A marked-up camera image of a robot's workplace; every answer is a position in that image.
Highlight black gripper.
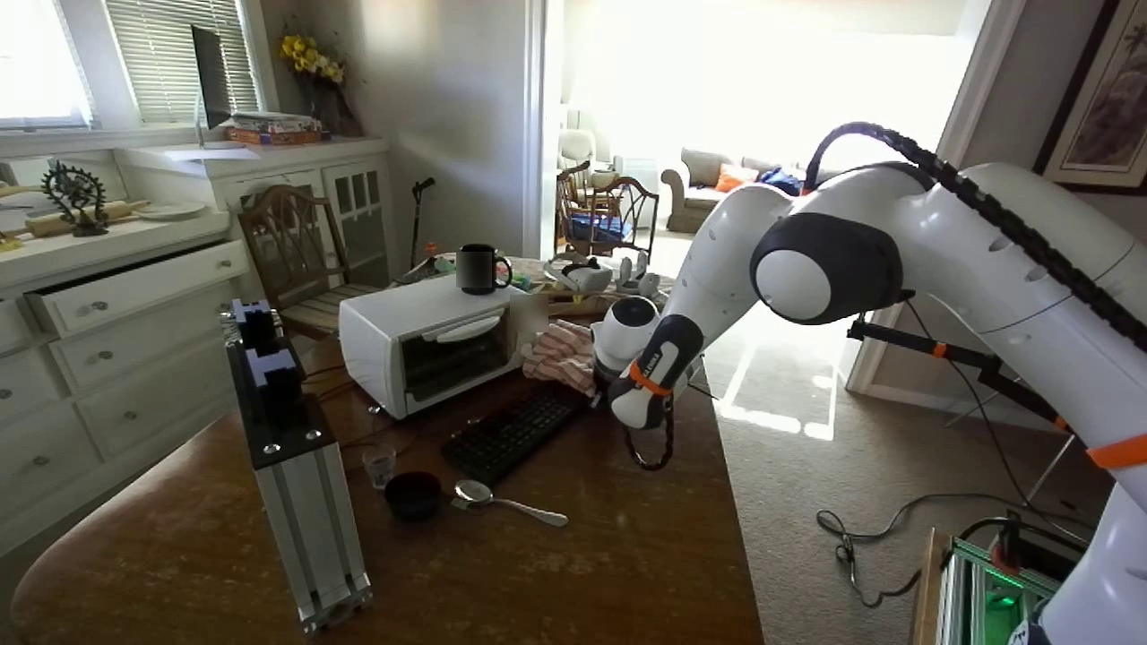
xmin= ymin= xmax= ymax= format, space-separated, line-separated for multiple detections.
xmin=602 ymin=312 xmax=710 ymax=434

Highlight red striped white cloth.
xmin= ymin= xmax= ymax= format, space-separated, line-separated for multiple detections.
xmin=520 ymin=315 xmax=602 ymax=398

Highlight white bowl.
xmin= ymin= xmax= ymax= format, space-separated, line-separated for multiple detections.
xmin=560 ymin=262 xmax=618 ymax=301

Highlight dark wooden armchair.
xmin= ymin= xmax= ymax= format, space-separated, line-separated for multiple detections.
xmin=551 ymin=156 xmax=662 ymax=262

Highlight beige armchair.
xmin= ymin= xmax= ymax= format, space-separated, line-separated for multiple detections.
xmin=655 ymin=146 xmax=805 ymax=236

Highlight black mug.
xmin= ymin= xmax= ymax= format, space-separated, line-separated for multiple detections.
xmin=460 ymin=241 xmax=516 ymax=297

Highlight silver metal spoon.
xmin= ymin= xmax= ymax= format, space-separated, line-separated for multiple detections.
xmin=449 ymin=475 xmax=575 ymax=535

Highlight white toaster oven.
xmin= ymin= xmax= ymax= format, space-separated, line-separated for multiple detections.
xmin=336 ymin=270 xmax=546 ymax=424

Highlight thin black stand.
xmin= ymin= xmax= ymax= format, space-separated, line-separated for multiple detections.
xmin=410 ymin=177 xmax=441 ymax=276

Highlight small black cup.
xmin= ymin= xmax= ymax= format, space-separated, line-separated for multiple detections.
xmin=381 ymin=471 xmax=449 ymax=528

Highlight black tripod with orange bands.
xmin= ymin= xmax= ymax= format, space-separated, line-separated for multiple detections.
xmin=842 ymin=312 xmax=1080 ymax=442

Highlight small clear glass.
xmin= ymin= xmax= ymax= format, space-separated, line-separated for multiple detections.
xmin=359 ymin=442 xmax=404 ymax=494

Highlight carved wooden chair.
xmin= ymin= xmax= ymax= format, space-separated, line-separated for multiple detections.
xmin=234 ymin=183 xmax=366 ymax=340

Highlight green lit electronics box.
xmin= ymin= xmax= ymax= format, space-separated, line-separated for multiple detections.
xmin=911 ymin=512 xmax=1092 ymax=645

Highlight stack of books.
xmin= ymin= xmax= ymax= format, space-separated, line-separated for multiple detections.
xmin=213 ymin=110 xmax=332 ymax=149

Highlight yellow flowers in vase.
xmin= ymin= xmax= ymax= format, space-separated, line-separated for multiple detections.
xmin=276 ymin=27 xmax=366 ymax=141

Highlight white drawer dresser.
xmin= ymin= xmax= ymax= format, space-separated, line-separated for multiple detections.
xmin=0 ymin=136 xmax=397 ymax=563

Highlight dark metal sculpture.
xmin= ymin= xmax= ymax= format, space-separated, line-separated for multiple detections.
xmin=40 ymin=156 xmax=112 ymax=241

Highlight wooden cutting board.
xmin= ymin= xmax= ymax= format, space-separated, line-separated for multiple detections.
xmin=23 ymin=198 xmax=149 ymax=241

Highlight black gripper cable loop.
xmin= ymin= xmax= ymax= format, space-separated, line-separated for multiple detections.
xmin=621 ymin=391 xmax=682 ymax=474

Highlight dark floor cable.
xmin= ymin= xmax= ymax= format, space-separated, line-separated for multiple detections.
xmin=815 ymin=492 xmax=1020 ymax=614

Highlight silver aluminium extrusion post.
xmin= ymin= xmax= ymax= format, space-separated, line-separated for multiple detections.
xmin=226 ymin=351 xmax=375 ymax=637

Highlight black camera on post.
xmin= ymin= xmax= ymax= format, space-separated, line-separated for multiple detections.
xmin=219 ymin=297 xmax=307 ymax=418

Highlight framed wall picture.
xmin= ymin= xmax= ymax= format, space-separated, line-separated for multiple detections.
xmin=1032 ymin=0 xmax=1147 ymax=198

